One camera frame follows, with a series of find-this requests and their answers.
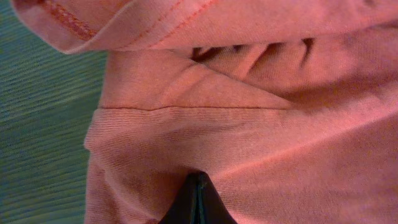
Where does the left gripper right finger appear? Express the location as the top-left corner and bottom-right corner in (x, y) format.
(197, 172), (237, 224)

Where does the orange t-shirt white print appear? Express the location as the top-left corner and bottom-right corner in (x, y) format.
(12, 0), (397, 223)

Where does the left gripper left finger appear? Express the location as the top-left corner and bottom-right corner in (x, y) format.
(159, 173), (199, 224)

